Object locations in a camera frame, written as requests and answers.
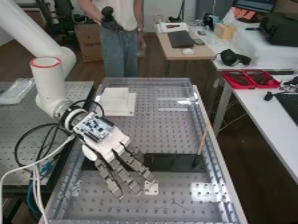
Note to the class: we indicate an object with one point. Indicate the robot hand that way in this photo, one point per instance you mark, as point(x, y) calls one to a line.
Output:
point(104, 141)

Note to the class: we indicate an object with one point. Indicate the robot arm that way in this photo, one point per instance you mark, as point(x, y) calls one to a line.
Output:
point(27, 26)

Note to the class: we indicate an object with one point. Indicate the small white box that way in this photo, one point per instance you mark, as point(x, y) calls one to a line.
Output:
point(116, 101)

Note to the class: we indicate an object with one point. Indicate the clear box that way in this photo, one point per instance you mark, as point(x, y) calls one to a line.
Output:
point(177, 133)

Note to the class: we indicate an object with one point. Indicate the black plate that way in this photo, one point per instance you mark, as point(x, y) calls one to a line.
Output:
point(173, 162)

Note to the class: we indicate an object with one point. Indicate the thin stick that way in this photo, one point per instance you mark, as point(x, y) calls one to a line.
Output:
point(202, 143)

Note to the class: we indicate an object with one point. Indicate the clear plastic bag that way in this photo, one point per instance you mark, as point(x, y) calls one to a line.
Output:
point(15, 90)

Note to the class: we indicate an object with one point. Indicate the person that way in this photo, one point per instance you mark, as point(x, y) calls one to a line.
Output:
point(118, 50)

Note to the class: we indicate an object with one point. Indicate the cardboard box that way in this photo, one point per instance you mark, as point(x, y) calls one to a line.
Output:
point(88, 43)

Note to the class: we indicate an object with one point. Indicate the brown wooden desk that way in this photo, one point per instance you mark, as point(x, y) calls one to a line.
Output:
point(177, 53)

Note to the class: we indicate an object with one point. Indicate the white mouse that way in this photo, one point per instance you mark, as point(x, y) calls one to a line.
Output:
point(188, 51)

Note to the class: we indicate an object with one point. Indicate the red tray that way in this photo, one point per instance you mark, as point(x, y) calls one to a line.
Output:
point(265, 78)
point(237, 80)

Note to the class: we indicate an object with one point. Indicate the black laptop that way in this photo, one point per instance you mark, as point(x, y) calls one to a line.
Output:
point(180, 39)

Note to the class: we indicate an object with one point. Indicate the white desk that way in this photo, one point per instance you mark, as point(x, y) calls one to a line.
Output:
point(261, 116)
point(270, 55)

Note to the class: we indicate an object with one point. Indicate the black headphones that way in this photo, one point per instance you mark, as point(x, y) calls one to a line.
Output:
point(230, 56)

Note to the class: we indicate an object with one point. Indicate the small wooden box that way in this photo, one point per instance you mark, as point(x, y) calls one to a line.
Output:
point(225, 32)

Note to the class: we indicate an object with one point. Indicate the black keyboard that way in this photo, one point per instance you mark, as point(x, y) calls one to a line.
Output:
point(290, 106)

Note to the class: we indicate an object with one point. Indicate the black case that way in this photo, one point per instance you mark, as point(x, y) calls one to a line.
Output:
point(281, 30)

